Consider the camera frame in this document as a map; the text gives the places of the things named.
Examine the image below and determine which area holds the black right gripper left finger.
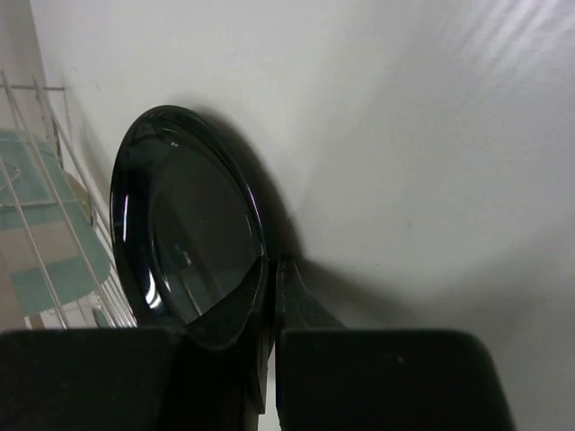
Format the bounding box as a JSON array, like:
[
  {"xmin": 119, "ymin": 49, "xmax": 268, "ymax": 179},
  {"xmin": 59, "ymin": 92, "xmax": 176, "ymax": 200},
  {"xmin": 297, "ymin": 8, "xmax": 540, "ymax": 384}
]
[{"xmin": 184, "ymin": 257, "xmax": 268, "ymax": 350}]

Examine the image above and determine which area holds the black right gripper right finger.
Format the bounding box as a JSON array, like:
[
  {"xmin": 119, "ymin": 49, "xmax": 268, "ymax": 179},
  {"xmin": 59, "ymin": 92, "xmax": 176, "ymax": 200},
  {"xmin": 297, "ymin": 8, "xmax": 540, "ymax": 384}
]
[{"xmin": 274, "ymin": 255, "xmax": 341, "ymax": 330}]

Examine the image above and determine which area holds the glossy black round plate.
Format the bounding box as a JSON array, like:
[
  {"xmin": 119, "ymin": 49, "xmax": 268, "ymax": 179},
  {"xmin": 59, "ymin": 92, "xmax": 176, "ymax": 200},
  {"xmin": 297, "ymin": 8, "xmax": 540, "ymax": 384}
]
[{"xmin": 110, "ymin": 105, "xmax": 268, "ymax": 326}]

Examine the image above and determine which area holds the light green rectangular plate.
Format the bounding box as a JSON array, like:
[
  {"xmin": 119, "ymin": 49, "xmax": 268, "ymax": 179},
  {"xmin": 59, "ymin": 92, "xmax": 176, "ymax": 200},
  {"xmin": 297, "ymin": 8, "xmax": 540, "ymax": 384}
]
[{"xmin": 1, "ymin": 129, "xmax": 111, "ymax": 329}]

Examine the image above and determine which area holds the round bamboo woven plate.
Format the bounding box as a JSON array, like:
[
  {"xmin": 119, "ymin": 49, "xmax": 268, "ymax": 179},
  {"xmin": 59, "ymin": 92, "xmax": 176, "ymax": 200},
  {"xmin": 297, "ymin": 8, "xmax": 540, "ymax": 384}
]
[{"xmin": 65, "ymin": 172, "xmax": 95, "ymax": 220}]

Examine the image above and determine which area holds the metal wire dish rack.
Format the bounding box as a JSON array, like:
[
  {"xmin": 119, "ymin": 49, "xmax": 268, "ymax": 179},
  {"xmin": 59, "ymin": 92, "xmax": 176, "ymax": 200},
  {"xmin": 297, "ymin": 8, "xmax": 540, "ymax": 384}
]
[{"xmin": 1, "ymin": 75, "xmax": 136, "ymax": 330}]

